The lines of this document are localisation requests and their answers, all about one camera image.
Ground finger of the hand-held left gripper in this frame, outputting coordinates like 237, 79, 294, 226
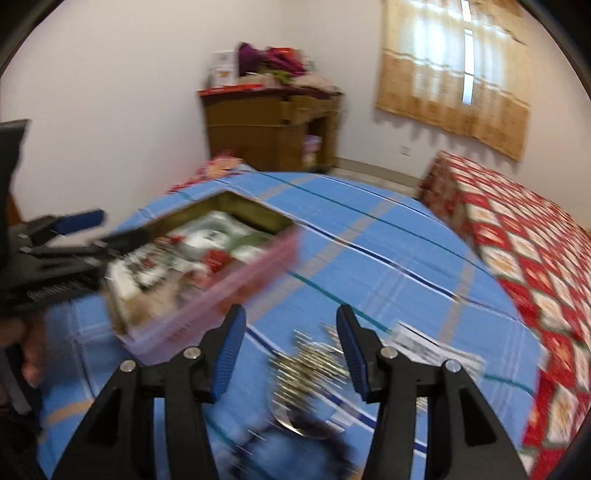
21, 209, 106, 245
28, 228, 153, 273

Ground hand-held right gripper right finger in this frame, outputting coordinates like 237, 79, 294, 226
335, 305, 529, 480

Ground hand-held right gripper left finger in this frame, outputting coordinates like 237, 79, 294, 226
51, 305, 247, 480

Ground silver metal watch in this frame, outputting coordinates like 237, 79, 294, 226
270, 323, 356, 437

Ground pink metal tin box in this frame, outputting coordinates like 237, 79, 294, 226
104, 191, 303, 370

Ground white jade bangle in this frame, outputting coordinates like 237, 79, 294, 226
182, 212, 236, 252

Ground red cord bracelet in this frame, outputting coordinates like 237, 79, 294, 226
203, 249, 235, 274

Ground green jade bangle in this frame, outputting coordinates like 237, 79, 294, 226
228, 231, 274, 258

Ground person's left hand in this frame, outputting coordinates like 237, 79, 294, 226
0, 316, 47, 388

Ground printed paper sheet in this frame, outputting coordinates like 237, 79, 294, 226
108, 210, 250, 324

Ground white cloth label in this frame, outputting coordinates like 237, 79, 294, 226
392, 322, 486, 376

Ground blue checked tablecloth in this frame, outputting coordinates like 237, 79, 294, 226
37, 170, 550, 480

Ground pink floral cloth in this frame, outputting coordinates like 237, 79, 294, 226
168, 154, 245, 195

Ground wooden desk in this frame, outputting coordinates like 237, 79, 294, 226
198, 87, 345, 174

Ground flat red box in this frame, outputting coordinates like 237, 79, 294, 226
198, 84, 266, 95

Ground white cardboard box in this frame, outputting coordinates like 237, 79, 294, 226
210, 50, 237, 88

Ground red patterned bed blanket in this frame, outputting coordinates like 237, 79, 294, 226
418, 150, 591, 480

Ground stacked storage boxes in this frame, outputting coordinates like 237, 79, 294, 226
302, 134, 326, 168

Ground purple bag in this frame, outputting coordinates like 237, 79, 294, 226
236, 42, 263, 77

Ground pile of clothes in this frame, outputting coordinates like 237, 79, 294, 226
259, 46, 335, 90

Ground beige patterned curtain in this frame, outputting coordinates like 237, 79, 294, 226
376, 0, 532, 162

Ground dark blue bead bracelet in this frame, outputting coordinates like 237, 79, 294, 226
231, 411, 363, 480

